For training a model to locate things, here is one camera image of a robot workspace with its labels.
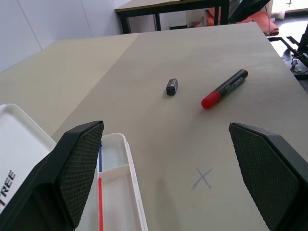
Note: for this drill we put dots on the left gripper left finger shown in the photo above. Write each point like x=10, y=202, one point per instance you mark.
x=60, y=180

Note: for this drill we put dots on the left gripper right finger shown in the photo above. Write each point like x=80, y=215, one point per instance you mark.
x=269, y=178

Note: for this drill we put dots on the red and black marker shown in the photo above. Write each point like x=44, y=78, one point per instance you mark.
x=226, y=87

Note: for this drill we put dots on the black eraser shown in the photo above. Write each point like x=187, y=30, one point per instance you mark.
x=172, y=87

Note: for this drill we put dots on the white plastic pencil case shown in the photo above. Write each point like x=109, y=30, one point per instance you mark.
x=115, y=192

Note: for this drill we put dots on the small white caster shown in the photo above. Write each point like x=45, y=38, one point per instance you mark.
x=296, y=66

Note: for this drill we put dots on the black chair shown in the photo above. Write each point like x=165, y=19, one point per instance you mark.
x=240, y=9

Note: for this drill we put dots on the black framed table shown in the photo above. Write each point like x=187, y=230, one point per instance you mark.
x=168, y=9

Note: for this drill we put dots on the black metal floor frame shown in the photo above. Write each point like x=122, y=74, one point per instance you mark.
x=304, y=41

